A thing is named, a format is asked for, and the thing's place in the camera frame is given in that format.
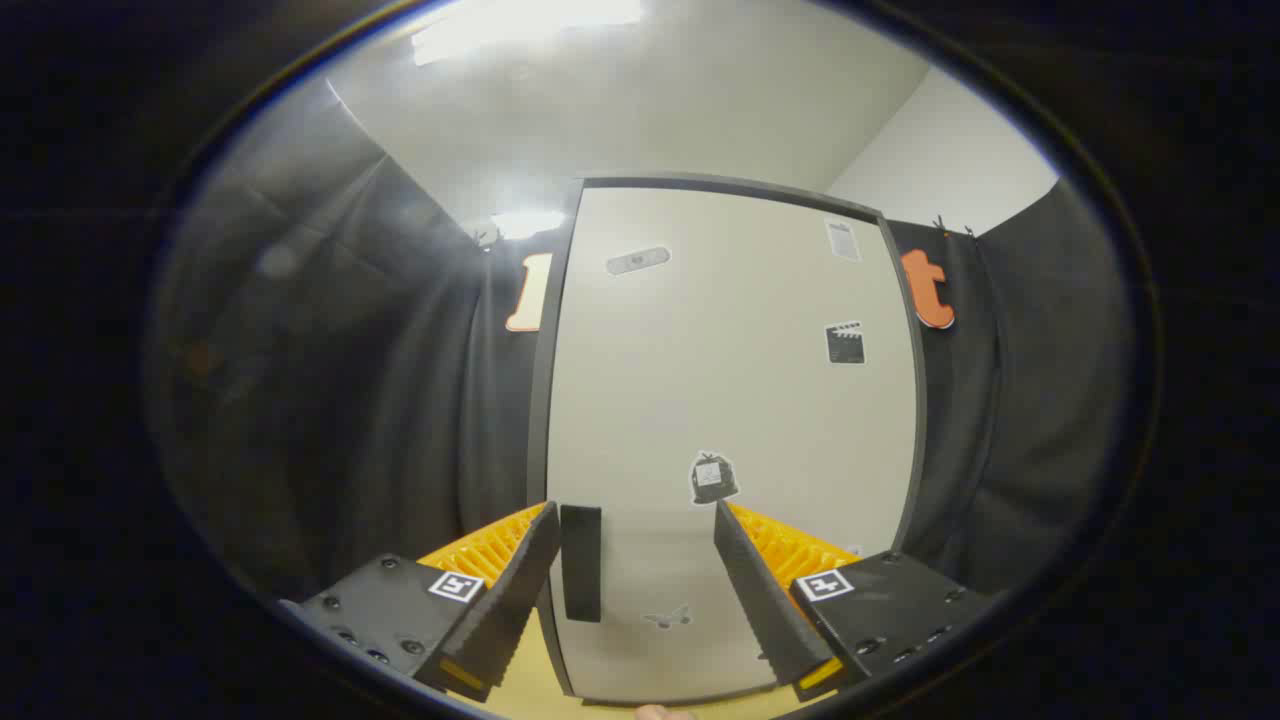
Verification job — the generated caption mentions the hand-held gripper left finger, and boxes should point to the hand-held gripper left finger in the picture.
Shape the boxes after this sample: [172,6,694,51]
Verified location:
[280,502,563,703]

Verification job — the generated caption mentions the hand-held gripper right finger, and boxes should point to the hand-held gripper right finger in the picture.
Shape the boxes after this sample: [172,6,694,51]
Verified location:
[714,500,991,703]

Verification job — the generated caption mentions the black door handle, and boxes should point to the black door handle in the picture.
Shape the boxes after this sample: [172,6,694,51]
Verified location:
[560,505,603,623]

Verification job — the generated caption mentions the gray shoe cabinet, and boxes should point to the gray shoe cabinet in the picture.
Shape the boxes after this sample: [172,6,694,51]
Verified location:
[527,175,926,706]

